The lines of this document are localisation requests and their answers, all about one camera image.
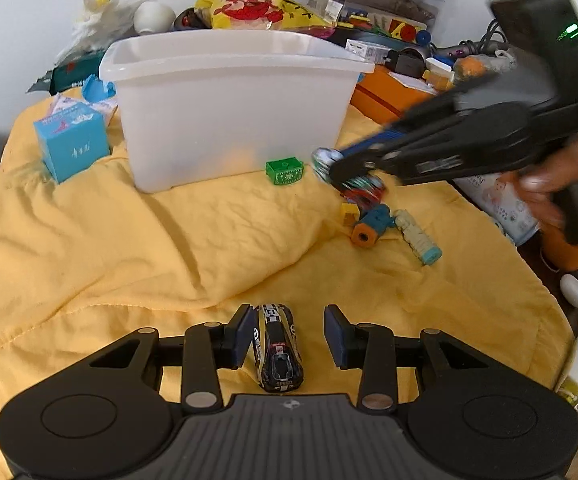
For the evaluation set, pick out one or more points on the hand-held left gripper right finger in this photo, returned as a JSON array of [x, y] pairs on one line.
[[334, 337]]

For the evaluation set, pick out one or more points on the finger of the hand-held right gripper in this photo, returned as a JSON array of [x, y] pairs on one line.
[[374, 142], [369, 167]]

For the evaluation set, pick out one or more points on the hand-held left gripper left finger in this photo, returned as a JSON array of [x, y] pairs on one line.
[[241, 335]]

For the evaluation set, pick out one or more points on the black yellow toy car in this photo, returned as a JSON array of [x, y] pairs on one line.
[[276, 355]]

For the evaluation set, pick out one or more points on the white plastic bin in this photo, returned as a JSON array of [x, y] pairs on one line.
[[219, 110]]

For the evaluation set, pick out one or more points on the orange box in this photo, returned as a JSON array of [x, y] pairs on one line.
[[384, 97]]

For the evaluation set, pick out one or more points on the small yellow toy brick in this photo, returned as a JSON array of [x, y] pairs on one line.
[[348, 213]]

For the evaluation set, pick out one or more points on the blue and orange toy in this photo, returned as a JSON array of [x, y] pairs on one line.
[[374, 220]]

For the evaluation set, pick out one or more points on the beige toy train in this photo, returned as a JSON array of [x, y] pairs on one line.
[[416, 234]]

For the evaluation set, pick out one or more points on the white yellow small box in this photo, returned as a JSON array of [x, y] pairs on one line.
[[439, 77]]

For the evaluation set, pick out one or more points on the green toy brick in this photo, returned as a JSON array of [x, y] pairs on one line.
[[284, 171]]

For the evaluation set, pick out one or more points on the baby wipes pack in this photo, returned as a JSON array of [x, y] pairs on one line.
[[504, 205]]

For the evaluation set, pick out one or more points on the black charger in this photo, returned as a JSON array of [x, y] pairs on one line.
[[409, 62]]

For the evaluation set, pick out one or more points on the small white carton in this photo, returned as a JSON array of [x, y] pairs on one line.
[[366, 50]]

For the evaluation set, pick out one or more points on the orange round object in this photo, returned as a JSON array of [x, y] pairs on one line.
[[564, 257]]

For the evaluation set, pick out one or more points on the yellow blanket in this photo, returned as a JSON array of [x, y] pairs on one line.
[[119, 240]]

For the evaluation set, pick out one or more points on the yellow red printed bag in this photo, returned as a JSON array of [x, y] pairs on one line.
[[259, 7]]

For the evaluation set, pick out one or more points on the white oval object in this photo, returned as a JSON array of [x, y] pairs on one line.
[[572, 290]]

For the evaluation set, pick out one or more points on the light blue box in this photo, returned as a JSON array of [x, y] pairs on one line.
[[74, 152]]

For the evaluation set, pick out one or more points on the blue arch toy piece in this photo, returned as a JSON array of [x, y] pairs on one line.
[[94, 89]]

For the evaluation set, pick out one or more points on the white printed packet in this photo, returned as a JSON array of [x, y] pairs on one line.
[[64, 105]]

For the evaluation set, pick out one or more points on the white plastic bag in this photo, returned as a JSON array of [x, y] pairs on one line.
[[99, 15]]

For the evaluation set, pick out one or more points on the dark green packet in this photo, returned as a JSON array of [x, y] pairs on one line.
[[71, 75]]

